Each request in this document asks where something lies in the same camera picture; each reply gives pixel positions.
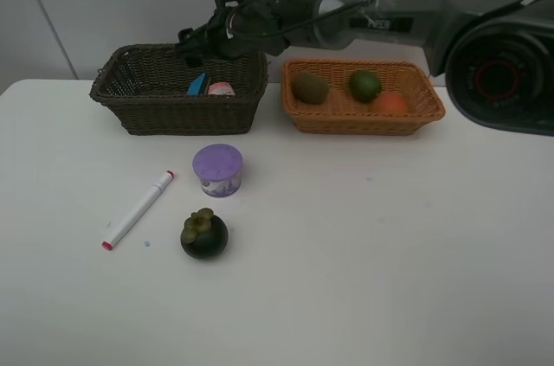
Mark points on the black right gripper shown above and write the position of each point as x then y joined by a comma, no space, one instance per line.
268,26

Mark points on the blue whiteboard eraser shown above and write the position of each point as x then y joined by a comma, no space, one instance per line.
199,85

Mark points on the pink bottle white cap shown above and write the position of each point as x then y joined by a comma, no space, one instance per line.
221,89

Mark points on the brown kiwi fruit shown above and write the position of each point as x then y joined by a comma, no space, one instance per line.
309,88

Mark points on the green avocado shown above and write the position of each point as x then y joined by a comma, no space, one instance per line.
364,86

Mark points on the orange round fruit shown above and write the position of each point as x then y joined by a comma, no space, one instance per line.
390,103

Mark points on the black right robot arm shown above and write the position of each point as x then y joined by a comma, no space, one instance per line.
496,56

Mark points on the dark brown wicker basket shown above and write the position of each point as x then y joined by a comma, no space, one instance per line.
145,87

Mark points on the purple lid air freshener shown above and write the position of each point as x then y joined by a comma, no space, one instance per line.
219,169

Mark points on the white marker red caps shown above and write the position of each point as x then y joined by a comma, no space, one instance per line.
124,226

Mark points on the orange wicker basket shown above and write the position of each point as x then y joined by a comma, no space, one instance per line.
341,114

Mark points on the dark purple mangosteen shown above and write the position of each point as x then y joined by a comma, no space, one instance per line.
205,235

